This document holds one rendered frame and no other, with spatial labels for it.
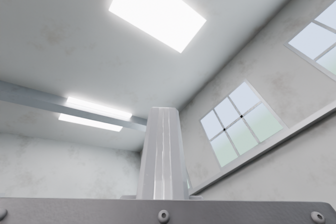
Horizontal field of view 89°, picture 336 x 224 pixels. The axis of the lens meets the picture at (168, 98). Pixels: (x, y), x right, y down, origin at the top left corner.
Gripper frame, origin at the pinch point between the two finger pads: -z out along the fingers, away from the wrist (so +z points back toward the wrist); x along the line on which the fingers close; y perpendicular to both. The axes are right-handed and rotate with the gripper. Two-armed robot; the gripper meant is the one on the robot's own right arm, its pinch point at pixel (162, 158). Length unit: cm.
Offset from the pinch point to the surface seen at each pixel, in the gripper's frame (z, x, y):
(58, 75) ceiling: -234, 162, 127
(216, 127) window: -209, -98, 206
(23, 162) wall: -183, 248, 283
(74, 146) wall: -248, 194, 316
